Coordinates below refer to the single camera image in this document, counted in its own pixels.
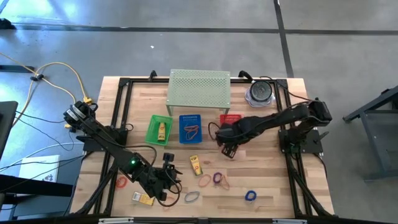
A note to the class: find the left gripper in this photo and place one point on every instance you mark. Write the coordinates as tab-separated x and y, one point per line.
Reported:
160	180

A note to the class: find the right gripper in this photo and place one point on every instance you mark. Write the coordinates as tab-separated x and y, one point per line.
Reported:
230	133

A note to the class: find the blue rubber band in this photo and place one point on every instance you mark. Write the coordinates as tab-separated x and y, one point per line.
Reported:
185	198

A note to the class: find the green plastic basket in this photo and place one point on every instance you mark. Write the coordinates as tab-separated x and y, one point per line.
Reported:
152	130

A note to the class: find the blue coil wristband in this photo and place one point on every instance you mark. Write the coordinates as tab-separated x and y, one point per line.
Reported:
246	196

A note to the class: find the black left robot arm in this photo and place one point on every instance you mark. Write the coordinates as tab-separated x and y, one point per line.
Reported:
105	140

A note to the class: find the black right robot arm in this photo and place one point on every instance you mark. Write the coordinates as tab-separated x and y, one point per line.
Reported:
280	119

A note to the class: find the black desk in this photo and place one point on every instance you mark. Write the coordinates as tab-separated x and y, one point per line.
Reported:
31	186

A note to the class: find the red plastic basket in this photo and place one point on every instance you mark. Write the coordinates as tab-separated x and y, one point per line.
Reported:
230	118

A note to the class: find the yellow crayon box white label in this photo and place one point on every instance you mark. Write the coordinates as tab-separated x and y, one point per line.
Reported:
140	197

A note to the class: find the crumpled white plastic bag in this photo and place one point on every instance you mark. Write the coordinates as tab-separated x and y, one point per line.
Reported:
247	99

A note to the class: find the red coil wristband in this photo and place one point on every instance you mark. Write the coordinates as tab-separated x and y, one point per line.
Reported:
117	183

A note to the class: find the blue plastic basket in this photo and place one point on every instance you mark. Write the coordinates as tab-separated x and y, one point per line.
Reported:
186	119

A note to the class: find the black crossbeam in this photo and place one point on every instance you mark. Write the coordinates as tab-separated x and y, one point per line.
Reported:
186	221

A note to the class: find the green perforated metal shelf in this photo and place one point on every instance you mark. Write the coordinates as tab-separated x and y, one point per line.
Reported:
199	88

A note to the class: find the black table clamp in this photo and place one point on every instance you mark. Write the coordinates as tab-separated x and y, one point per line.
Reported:
152	74
244	74

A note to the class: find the white cardboard box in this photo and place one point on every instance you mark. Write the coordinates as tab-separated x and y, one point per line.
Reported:
37	168

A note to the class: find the dark grey metal table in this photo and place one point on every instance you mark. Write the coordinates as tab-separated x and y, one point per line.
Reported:
385	146

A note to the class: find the black flat panel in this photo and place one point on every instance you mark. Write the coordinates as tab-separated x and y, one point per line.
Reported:
6	124

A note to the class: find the black floor bar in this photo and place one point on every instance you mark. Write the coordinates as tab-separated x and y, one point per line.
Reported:
15	68

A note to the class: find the small black object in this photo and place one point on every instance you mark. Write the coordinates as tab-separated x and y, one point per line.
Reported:
7	24

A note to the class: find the silver metal bracket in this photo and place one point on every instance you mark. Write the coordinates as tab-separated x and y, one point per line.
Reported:
115	221
289	221

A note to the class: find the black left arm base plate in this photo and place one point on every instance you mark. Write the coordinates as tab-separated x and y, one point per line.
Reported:
90	146

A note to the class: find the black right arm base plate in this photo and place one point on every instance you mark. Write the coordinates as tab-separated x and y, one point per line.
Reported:
311	147

